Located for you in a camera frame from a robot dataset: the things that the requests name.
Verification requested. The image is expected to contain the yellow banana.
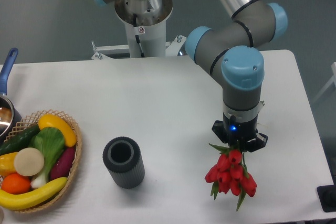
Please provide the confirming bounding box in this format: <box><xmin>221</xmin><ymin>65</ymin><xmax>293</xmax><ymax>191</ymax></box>
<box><xmin>1</xmin><ymin>177</ymin><xmax>68</xmax><ymax>210</ymax></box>

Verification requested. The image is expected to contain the dark grey ribbed vase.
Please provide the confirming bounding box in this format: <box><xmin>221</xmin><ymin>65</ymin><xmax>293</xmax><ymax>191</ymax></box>
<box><xmin>102</xmin><ymin>136</ymin><xmax>145</xmax><ymax>189</ymax></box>

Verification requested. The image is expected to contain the beige round disc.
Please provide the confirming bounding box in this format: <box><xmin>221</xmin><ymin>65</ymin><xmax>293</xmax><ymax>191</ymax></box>
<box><xmin>14</xmin><ymin>147</ymin><xmax>44</xmax><ymax>177</ymax></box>

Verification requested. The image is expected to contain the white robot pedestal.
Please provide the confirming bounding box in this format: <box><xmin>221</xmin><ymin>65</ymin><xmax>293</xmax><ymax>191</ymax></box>
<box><xmin>92</xmin><ymin>0</ymin><xmax>186</xmax><ymax>60</ymax></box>

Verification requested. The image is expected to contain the green bok choy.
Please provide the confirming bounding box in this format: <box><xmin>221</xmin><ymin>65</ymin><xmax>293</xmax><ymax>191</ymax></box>
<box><xmin>29</xmin><ymin>127</ymin><xmax>65</xmax><ymax>189</ymax></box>

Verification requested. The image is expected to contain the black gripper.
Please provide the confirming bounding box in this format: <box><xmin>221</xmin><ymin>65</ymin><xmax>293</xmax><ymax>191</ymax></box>
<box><xmin>212</xmin><ymin>108</ymin><xmax>268</xmax><ymax>153</ymax></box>

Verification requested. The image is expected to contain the purple sweet potato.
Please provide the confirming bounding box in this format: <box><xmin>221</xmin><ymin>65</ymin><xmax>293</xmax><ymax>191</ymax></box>
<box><xmin>49</xmin><ymin>147</ymin><xmax>76</xmax><ymax>180</ymax></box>

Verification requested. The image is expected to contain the yellow pepper left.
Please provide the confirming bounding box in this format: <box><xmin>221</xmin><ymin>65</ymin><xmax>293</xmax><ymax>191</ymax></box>
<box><xmin>0</xmin><ymin>152</ymin><xmax>17</xmax><ymax>177</ymax></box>

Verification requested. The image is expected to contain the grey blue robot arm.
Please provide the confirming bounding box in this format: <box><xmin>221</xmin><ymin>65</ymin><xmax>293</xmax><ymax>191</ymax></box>
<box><xmin>94</xmin><ymin>0</ymin><xmax>288</xmax><ymax>152</ymax></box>

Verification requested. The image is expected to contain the woven wicker basket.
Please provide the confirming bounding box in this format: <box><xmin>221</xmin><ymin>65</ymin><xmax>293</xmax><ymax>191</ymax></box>
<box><xmin>1</xmin><ymin>110</ymin><xmax>82</xmax><ymax>214</ymax></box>

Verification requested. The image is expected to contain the green cucumber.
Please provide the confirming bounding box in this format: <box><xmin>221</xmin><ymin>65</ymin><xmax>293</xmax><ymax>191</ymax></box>
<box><xmin>1</xmin><ymin>125</ymin><xmax>40</xmax><ymax>155</ymax></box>

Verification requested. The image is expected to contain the red tulip bouquet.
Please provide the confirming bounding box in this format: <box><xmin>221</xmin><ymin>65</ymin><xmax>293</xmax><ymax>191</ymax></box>
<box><xmin>205</xmin><ymin>144</ymin><xmax>257</xmax><ymax>211</ymax></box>

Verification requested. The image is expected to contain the orange fruit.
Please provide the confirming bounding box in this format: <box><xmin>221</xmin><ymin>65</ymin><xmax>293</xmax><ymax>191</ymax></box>
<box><xmin>1</xmin><ymin>173</ymin><xmax>30</xmax><ymax>195</ymax></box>

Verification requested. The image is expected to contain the black device at right edge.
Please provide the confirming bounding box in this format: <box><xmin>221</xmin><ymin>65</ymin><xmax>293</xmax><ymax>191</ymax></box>
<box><xmin>317</xmin><ymin>185</ymin><xmax>335</xmax><ymax>212</ymax></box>

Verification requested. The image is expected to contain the blue handled saucepan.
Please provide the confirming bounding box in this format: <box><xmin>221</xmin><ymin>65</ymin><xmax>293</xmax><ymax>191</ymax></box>
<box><xmin>1</xmin><ymin>48</ymin><xmax>22</xmax><ymax>144</ymax></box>

